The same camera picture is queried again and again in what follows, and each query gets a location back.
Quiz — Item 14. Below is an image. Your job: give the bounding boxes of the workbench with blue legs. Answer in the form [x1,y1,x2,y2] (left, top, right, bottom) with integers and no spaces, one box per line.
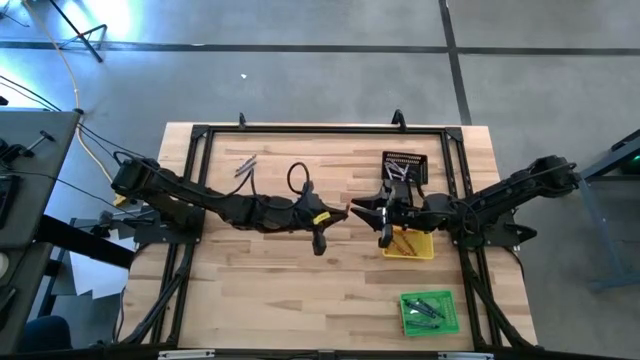
[551,128,640,294]

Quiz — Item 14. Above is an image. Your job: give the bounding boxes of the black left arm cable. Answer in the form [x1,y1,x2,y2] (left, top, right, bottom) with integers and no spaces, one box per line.
[286,161,312,197]

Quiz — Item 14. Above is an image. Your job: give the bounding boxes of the white paper sheets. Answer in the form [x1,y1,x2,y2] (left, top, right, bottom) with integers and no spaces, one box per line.
[66,219,132,301]

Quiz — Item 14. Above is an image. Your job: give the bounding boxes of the black slotted plastic basket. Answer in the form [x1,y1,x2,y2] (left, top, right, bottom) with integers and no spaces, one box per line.
[380,150,430,187]

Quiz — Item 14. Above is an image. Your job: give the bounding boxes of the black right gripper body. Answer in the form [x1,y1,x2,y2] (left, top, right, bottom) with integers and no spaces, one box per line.
[378,180,426,249]

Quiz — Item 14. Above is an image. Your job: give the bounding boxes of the black clamp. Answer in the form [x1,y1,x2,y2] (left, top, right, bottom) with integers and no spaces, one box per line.
[0,138,36,164]

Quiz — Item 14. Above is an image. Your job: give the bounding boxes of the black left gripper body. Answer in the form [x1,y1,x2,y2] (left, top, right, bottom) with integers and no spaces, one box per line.
[294,182,329,257]

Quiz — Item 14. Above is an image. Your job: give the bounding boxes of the black aluminium table frame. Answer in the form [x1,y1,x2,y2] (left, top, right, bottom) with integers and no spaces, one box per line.
[112,122,540,359]

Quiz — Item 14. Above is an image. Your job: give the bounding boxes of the yellow slotted plastic basket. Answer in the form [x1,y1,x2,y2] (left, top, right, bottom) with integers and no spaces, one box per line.
[382,227,435,260]

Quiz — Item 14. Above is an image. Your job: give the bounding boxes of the person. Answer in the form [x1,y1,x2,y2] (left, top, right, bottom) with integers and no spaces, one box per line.
[18,314,74,352]

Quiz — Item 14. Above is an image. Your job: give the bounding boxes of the dark grey side table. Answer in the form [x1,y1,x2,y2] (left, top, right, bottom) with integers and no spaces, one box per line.
[0,109,81,251]

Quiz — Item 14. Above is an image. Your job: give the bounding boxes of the green slotted plastic basket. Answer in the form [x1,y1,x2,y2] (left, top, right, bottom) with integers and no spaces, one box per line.
[399,289,462,338]

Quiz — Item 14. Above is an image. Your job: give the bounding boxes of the black stand legs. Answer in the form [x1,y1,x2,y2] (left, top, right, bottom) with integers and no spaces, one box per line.
[47,0,109,64]

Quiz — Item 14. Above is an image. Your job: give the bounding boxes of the black floor cable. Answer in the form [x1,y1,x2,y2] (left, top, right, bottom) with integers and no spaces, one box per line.
[0,73,65,113]

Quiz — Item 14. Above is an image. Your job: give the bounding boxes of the silver metal bracket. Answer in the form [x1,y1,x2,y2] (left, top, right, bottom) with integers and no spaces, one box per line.
[157,349,217,360]
[437,351,496,360]

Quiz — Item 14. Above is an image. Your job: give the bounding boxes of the yellow power cable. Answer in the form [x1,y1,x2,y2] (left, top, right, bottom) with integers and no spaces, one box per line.
[20,0,132,208]

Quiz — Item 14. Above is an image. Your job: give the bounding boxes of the black steel beam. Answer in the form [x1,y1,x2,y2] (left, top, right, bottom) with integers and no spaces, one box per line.
[33,214,137,270]

